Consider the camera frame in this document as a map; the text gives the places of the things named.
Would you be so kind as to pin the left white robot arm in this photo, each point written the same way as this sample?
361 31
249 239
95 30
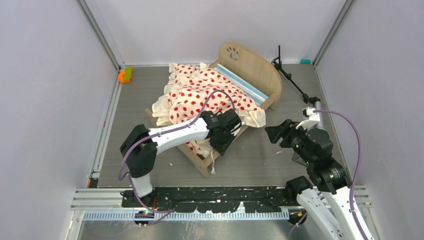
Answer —
141 147

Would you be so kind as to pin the wooden pet bed frame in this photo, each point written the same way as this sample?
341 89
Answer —
251 67

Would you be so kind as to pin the orange green toy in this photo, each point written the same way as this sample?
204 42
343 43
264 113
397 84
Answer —
125 76

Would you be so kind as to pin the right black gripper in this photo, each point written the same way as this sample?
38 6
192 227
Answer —
284 129

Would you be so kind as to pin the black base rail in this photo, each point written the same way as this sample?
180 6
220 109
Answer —
216 204

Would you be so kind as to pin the blue striped mattress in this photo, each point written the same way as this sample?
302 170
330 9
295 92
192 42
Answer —
258 96

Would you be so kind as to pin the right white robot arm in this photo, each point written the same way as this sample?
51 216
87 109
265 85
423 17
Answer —
324 179

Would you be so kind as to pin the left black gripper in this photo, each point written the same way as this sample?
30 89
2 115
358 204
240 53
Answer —
221 148

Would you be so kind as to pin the strawberry print ruffled blanket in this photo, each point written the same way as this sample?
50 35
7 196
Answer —
193 87

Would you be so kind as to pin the teal small block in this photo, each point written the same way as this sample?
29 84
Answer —
306 61

